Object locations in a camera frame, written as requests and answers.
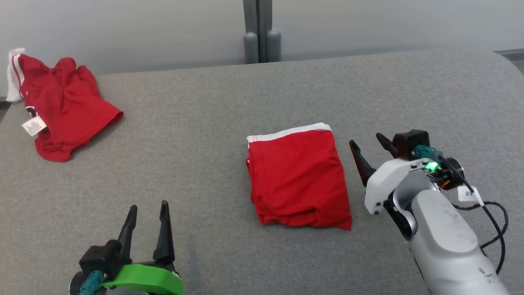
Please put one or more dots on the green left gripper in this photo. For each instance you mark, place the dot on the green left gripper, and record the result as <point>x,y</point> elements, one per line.
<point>147,280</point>

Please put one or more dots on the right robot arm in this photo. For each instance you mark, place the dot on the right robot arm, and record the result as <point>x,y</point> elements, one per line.
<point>446,246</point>

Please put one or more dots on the red basketball jersey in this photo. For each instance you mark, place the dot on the red basketball jersey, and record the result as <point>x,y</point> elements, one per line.
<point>65,110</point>

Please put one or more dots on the red shorts white waistband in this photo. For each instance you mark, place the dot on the red shorts white waistband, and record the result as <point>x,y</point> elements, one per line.
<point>299,176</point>

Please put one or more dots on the grey fabric sofa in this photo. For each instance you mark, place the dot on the grey fabric sofa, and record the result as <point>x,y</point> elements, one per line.
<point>204,123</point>

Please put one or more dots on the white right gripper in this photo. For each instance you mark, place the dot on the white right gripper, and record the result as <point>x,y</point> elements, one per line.
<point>385,180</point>

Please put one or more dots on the grey metal double post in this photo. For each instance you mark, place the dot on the grey metal double post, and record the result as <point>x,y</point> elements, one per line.
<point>262,32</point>

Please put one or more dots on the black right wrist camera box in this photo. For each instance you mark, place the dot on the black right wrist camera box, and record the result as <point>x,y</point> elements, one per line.
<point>411,141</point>

